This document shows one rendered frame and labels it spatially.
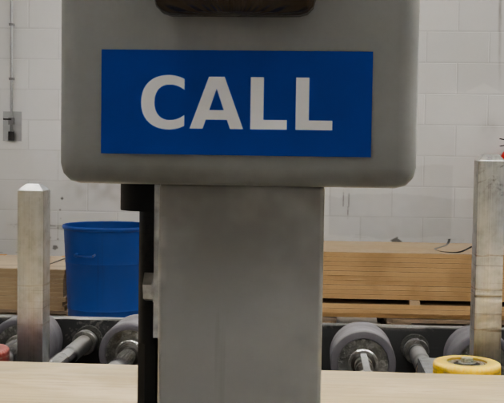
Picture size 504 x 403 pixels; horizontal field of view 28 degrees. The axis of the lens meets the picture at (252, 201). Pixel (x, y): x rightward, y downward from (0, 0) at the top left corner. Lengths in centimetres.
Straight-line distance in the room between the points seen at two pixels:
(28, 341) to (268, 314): 117
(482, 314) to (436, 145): 611
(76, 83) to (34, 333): 118
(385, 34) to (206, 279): 6
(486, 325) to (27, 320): 60
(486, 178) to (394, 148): 113
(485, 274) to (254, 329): 112
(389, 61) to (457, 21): 730
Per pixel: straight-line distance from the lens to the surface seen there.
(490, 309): 134
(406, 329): 186
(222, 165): 19
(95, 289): 580
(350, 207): 738
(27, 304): 137
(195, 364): 22
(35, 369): 120
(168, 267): 21
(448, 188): 743
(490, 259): 133
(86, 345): 182
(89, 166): 20
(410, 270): 615
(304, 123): 19
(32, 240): 136
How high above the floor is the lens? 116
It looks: 3 degrees down
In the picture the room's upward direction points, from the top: 1 degrees clockwise
